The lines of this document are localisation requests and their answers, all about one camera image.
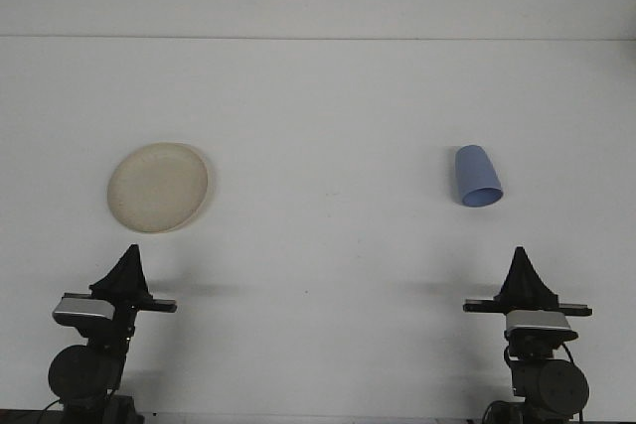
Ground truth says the pale blue cup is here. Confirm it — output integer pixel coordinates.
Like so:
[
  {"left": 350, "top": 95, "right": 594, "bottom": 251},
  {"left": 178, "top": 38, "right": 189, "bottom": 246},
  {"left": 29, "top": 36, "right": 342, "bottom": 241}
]
[{"left": 454, "top": 144, "right": 504, "bottom": 208}]

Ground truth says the pale round plate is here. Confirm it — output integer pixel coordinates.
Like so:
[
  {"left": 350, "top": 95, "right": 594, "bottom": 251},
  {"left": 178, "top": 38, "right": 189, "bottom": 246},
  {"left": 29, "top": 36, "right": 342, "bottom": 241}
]
[{"left": 106, "top": 141, "right": 219, "bottom": 235}]

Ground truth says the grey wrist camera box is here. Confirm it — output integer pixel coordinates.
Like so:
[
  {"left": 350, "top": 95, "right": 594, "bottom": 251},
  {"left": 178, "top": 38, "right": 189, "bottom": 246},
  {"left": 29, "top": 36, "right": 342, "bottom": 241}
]
[
  {"left": 52, "top": 297, "right": 116, "bottom": 327},
  {"left": 504, "top": 309, "right": 580, "bottom": 345}
]

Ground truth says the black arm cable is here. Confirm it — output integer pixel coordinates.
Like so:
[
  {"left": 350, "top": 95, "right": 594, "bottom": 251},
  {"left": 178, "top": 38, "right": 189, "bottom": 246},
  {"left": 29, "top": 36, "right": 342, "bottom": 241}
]
[
  {"left": 502, "top": 342, "right": 577, "bottom": 383},
  {"left": 38, "top": 397, "right": 65, "bottom": 418}
]

